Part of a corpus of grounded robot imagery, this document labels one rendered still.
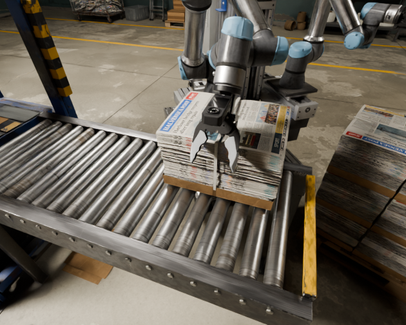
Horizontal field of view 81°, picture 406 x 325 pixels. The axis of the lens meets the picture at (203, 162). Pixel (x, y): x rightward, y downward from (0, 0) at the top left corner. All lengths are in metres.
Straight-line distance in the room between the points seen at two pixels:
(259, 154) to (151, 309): 1.11
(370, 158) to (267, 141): 0.66
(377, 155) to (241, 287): 0.84
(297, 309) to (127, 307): 1.05
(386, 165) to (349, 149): 0.15
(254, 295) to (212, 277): 0.11
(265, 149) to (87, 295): 1.31
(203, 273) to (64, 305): 1.11
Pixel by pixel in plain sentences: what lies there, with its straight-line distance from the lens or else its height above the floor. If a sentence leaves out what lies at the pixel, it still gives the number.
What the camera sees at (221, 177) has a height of 0.90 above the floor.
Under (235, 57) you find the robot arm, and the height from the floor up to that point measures 1.24.
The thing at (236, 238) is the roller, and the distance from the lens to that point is 0.73.
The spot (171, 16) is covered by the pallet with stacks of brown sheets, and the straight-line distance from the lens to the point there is 7.30.
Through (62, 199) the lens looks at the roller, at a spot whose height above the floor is 0.80.
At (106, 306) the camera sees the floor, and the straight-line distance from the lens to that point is 1.58.
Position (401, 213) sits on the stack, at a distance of 1.40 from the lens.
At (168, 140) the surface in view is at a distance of 0.71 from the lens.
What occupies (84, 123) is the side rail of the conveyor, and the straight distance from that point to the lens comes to 1.32.
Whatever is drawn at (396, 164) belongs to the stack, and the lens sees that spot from 1.25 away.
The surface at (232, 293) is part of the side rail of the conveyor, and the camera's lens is 0.66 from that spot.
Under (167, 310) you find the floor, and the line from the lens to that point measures 1.50.
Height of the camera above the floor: 1.42
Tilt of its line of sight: 41 degrees down
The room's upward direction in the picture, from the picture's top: straight up
